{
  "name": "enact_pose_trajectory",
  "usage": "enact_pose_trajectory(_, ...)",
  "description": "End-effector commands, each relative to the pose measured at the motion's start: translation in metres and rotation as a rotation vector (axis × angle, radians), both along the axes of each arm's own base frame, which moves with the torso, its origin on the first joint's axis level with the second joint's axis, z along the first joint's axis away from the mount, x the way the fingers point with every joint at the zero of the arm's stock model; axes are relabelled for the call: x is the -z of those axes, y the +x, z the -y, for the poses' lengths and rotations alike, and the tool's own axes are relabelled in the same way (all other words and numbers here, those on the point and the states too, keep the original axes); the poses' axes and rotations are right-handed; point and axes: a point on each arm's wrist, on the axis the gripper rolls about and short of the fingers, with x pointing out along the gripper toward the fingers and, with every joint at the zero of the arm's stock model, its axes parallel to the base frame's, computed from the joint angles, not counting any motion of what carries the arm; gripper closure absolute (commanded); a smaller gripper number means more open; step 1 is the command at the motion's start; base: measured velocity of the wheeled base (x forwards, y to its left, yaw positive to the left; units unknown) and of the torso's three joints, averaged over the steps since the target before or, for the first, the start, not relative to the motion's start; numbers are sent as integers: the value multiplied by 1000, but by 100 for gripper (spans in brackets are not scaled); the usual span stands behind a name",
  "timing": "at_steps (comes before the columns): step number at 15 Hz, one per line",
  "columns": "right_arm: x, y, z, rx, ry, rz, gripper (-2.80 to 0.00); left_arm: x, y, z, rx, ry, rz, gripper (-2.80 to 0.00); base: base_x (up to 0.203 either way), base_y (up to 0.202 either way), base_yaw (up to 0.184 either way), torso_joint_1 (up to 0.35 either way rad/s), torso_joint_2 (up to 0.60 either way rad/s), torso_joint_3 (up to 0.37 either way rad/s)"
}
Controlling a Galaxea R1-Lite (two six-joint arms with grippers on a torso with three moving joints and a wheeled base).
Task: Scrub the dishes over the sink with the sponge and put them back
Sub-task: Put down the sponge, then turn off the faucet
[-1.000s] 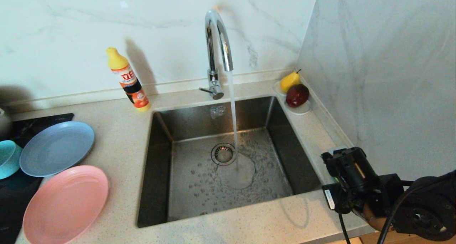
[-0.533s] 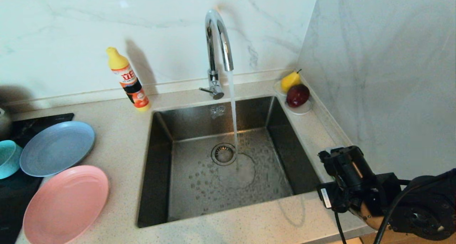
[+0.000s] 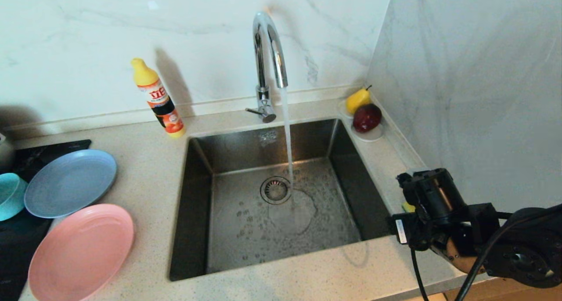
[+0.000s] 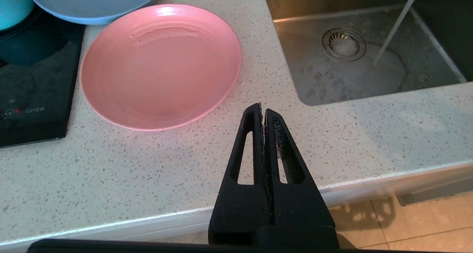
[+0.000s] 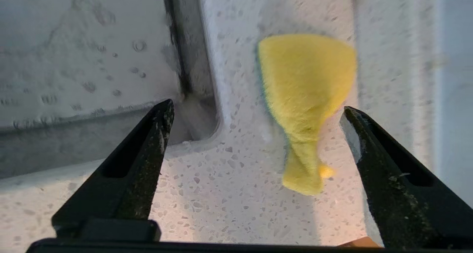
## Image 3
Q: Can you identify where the chrome gooseneck faucet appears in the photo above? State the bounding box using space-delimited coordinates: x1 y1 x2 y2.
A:
245 11 289 123

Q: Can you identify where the yellow-capped detergent bottle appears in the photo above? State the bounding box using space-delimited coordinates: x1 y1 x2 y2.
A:
131 58 187 138

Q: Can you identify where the pink plate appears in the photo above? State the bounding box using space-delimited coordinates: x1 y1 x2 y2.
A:
28 203 135 301

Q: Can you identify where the blue-grey plate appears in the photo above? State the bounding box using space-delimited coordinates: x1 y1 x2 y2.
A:
24 149 118 219

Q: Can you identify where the teal bowl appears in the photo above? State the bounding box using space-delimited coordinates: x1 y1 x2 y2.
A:
0 173 28 221

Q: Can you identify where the stainless steel sink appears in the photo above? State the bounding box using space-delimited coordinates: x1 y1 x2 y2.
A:
169 118 401 282

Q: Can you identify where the small white dish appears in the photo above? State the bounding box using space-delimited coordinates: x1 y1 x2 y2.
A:
337 98 385 142

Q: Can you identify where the dark red apple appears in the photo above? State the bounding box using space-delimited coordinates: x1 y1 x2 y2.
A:
353 103 382 133

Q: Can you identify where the round metal drain strainer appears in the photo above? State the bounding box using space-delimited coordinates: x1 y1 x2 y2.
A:
260 176 292 204

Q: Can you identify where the yellow pear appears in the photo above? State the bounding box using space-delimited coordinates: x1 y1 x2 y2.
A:
346 85 373 114

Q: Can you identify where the running water stream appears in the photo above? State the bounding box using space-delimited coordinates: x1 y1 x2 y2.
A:
280 87 296 210

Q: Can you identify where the black glass cooktop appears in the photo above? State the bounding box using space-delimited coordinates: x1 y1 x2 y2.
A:
0 139 92 301

